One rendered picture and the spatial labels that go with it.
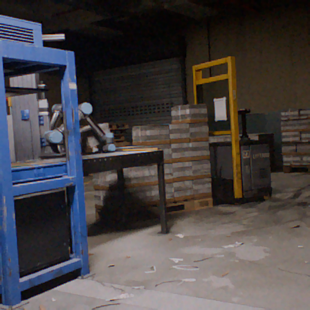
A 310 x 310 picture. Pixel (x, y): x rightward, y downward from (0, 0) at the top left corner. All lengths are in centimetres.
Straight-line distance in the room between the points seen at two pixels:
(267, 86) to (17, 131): 784
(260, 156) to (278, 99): 544
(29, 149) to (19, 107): 43
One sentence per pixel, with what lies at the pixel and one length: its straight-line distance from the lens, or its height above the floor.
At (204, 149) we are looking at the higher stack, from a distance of 578.
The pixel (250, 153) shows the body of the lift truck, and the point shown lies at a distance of 611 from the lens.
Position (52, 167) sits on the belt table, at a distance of 328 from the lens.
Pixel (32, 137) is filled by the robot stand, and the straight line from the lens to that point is 487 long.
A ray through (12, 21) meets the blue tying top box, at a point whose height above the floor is 172.
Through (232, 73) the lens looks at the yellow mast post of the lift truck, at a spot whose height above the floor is 165.
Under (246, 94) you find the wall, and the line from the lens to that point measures 1186.
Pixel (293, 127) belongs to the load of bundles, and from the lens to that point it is 976.
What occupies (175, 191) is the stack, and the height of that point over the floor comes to 26.
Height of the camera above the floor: 95
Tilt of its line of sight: 3 degrees down
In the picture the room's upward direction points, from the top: 4 degrees counter-clockwise
